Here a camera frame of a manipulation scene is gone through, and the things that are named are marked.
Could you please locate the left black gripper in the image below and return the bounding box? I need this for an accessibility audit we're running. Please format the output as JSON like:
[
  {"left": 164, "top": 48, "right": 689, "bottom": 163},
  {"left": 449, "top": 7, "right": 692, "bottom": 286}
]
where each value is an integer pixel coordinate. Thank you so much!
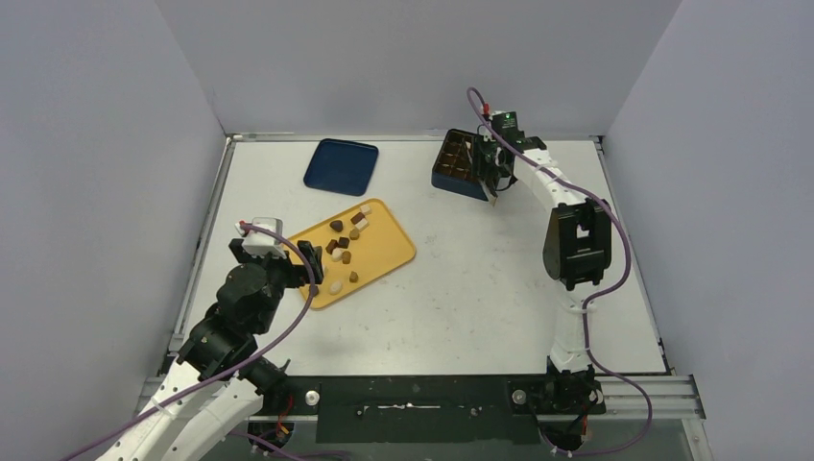
[{"left": 234, "top": 237, "right": 323, "bottom": 332}]

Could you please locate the yellow plastic tray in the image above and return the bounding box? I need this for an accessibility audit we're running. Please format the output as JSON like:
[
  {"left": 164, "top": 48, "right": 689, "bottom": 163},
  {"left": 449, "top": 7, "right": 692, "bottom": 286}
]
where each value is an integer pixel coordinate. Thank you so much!
[{"left": 290, "top": 199, "right": 417, "bottom": 310}]

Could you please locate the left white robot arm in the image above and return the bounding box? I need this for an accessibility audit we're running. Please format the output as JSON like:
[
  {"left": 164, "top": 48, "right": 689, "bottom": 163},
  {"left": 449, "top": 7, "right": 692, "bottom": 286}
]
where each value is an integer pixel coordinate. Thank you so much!
[{"left": 101, "top": 239, "right": 323, "bottom": 460}]

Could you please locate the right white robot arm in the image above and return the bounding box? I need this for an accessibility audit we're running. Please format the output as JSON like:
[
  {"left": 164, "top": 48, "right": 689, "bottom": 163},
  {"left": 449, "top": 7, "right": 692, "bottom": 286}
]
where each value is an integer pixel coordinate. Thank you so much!
[{"left": 469, "top": 108, "right": 612, "bottom": 374}]

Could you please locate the brown bar chocolate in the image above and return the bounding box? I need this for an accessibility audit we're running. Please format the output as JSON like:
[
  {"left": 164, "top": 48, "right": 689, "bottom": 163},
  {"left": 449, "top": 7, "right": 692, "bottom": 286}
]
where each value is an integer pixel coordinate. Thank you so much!
[{"left": 325, "top": 239, "right": 338, "bottom": 254}]

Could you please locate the white swirl chocolate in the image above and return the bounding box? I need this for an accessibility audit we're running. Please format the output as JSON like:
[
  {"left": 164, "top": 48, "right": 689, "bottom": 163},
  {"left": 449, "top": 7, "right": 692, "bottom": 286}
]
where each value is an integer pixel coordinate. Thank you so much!
[{"left": 329, "top": 280, "right": 343, "bottom": 295}]

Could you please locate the dark blue chocolate box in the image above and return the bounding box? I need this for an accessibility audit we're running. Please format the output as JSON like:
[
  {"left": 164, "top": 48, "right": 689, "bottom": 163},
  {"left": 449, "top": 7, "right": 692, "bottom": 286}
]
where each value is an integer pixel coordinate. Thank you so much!
[{"left": 431, "top": 129, "right": 488, "bottom": 201}]

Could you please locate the brown rectangular chocolate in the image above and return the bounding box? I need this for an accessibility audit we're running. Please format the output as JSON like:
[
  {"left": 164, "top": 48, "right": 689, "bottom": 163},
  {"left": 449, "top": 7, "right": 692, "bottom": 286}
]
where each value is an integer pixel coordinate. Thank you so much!
[{"left": 350, "top": 211, "right": 366, "bottom": 225}]

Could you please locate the dark blue box lid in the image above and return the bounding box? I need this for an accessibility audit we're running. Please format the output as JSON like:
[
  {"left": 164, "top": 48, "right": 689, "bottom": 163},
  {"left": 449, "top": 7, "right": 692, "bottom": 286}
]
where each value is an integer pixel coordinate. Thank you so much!
[{"left": 303, "top": 138, "right": 379, "bottom": 197}]

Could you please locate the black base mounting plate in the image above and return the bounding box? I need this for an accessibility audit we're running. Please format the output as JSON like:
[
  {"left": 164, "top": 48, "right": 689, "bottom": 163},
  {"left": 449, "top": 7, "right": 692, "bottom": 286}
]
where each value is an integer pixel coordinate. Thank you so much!
[{"left": 248, "top": 375, "right": 607, "bottom": 446}]

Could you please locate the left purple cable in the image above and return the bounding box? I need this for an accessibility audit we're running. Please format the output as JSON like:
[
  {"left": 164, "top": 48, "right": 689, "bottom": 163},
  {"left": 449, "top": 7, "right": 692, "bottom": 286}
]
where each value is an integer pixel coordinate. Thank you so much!
[{"left": 60, "top": 222, "right": 319, "bottom": 461}]

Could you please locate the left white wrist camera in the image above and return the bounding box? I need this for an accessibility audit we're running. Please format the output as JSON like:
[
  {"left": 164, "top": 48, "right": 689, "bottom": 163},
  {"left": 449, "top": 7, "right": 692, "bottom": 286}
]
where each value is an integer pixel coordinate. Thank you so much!
[{"left": 242, "top": 217, "right": 285, "bottom": 258}]

